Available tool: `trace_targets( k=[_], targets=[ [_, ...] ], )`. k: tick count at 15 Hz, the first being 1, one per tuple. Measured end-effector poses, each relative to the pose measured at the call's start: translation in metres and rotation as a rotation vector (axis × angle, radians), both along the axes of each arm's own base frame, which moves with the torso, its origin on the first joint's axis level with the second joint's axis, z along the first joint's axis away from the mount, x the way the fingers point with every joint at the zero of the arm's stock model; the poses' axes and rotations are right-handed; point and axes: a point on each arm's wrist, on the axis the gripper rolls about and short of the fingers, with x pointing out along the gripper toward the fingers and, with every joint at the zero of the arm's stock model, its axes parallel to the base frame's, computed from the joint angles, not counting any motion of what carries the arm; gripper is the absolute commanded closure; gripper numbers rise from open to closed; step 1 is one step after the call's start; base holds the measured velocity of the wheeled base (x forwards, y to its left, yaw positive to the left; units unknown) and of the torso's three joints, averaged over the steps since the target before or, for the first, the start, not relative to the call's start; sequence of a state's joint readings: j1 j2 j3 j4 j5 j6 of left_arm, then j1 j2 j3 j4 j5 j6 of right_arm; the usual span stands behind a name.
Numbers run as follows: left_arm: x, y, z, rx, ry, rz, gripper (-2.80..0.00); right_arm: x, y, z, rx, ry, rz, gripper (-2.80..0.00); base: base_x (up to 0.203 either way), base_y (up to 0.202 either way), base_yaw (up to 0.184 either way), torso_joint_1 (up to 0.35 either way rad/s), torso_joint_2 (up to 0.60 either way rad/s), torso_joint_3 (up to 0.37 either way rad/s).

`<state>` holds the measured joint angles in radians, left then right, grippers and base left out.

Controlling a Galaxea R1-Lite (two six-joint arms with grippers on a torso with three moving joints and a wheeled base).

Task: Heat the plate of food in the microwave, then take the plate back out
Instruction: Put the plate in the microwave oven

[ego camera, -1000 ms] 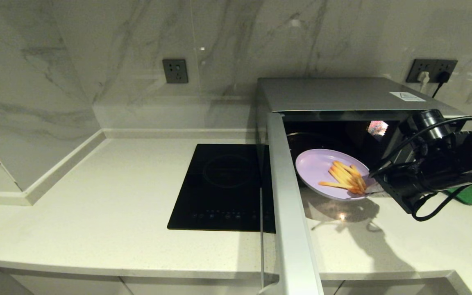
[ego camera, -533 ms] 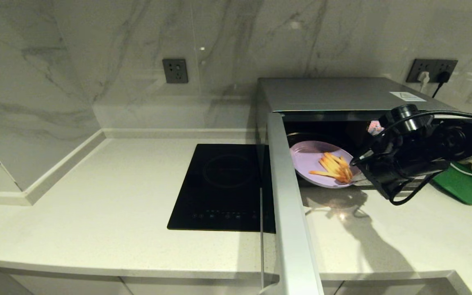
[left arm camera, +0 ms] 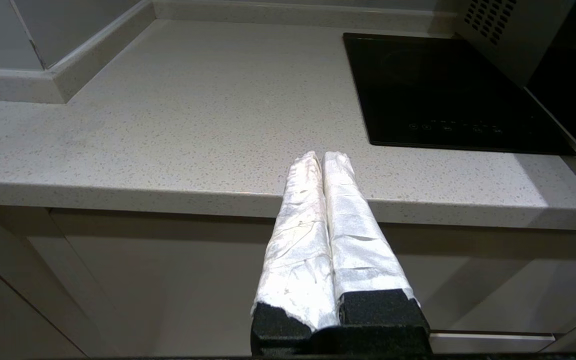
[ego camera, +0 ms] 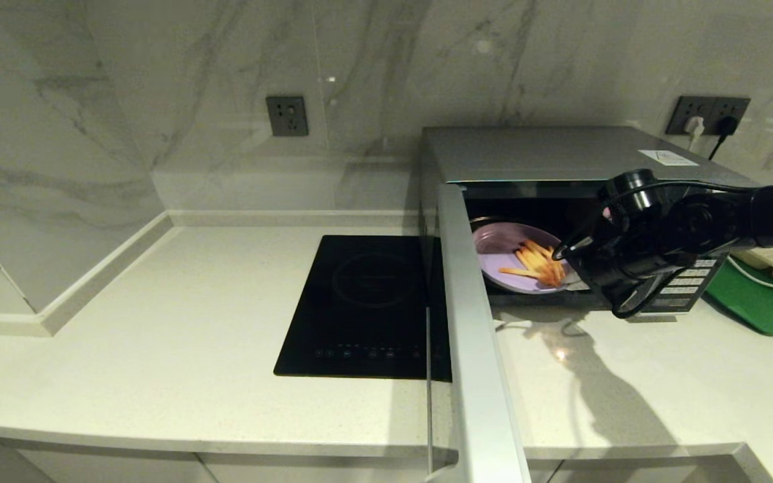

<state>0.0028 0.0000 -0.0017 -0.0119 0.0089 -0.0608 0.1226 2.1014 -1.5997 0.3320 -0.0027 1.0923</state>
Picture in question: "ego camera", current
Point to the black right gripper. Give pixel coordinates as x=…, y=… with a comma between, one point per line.
x=618, y=261

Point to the purple plastic plate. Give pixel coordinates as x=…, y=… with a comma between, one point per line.
x=497, y=251

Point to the silver Panasonic microwave oven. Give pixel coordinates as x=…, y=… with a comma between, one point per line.
x=547, y=154

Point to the orange french fry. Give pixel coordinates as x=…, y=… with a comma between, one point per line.
x=517, y=272
x=535, y=267
x=542, y=253
x=554, y=276
x=551, y=263

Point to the white sticker label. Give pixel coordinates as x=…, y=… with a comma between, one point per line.
x=668, y=157

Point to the green plastic tray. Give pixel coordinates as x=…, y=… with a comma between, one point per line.
x=762, y=305

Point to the white power plug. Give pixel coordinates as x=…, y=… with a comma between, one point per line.
x=694, y=125

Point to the black induction cooktop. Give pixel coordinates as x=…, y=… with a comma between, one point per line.
x=359, y=302

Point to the white cabinet door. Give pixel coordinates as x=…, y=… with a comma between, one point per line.
x=326, y=471

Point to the grey double wall socket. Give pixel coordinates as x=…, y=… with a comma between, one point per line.
x=680, y=105

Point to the grey single wall socket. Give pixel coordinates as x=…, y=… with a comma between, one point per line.
x=287, y=116

